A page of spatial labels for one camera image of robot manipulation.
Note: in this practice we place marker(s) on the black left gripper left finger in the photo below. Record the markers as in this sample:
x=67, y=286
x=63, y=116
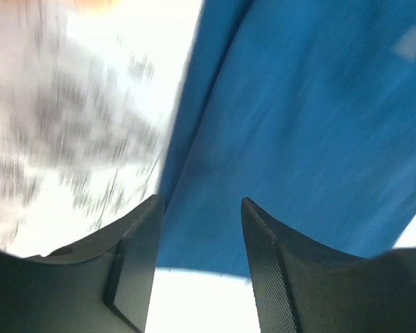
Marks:
x=101, y=283

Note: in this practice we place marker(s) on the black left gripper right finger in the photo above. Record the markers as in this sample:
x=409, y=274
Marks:
x=301, y=285

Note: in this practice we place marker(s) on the floral patterned table mat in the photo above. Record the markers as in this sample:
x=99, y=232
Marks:
x=89, y=95

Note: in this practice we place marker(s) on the dark blue t shirt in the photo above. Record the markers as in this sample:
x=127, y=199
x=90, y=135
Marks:
x=306, y=107

